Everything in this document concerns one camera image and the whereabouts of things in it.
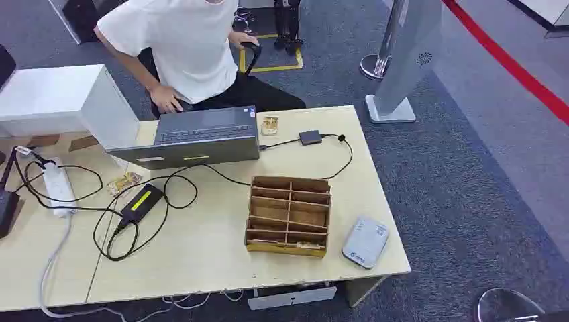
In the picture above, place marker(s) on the person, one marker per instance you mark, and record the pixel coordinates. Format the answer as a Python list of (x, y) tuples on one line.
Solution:
[(186, 44)]

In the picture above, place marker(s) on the grey desk leg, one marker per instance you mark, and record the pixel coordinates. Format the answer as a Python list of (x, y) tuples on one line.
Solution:
[(362, 291)]

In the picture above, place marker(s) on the white cabinet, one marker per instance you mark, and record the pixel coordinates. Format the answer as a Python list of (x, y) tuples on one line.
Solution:
[(49, 100)]

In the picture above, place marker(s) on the clear wrapped card packet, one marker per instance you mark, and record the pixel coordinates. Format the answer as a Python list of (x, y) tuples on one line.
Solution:
[(124, 183)]

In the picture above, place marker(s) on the white flat router device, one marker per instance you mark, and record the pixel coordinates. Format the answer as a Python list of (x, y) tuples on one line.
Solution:
[(365, 243)]

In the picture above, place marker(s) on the black box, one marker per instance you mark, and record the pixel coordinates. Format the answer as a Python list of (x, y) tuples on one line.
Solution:
[(84, 20)]

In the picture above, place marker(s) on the white power strip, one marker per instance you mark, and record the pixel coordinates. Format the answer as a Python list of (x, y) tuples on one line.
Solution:
[(58, 186)]

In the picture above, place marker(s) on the grey sign stand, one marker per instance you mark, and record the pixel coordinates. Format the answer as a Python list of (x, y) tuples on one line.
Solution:
[(406, 58)]

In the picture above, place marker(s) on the black stand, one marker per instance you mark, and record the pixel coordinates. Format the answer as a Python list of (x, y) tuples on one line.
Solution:
[(6, 209)]

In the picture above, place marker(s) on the round chrome base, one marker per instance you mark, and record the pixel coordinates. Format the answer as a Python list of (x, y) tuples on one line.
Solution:
[(507, 306)]

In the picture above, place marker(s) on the black chair armrest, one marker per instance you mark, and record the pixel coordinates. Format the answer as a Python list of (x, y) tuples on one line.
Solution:
[(254, 55)]

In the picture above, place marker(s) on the person's right hand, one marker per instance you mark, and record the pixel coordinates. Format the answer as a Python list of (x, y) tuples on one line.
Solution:
[(166, 98)]

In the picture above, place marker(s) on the black power brick yellow label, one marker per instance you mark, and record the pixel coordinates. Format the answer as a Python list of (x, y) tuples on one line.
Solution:
[(141, 203)]

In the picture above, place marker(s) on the grey metal desk bracket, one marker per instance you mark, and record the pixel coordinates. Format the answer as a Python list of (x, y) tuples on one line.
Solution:
[(291, 297)]

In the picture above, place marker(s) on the wooden card box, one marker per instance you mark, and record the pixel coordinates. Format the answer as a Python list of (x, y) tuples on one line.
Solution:
[(289, 218)]

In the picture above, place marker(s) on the small black adapter hub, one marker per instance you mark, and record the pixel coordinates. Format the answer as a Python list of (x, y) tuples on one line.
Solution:
[(310, 137)]

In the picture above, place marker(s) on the card in wooden box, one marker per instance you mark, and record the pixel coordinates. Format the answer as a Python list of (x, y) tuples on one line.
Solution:
[(310, 245)]

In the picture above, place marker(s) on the grey laptop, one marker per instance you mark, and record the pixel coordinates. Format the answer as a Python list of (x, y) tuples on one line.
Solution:
[(200, 149)]

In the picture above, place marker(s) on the chrome stanchion post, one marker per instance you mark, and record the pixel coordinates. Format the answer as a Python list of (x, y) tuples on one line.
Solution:
[(380, 58)]

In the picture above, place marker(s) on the brown cardboard piece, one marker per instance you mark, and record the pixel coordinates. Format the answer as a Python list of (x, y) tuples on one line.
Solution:
[(43, 141), (83, 143)]

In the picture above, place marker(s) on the black robot legs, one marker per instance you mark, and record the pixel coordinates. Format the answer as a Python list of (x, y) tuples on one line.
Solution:
[(288, 26)]

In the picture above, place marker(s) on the person's left hand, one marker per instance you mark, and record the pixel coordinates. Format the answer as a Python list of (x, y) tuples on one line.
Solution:
[(241, 38)]

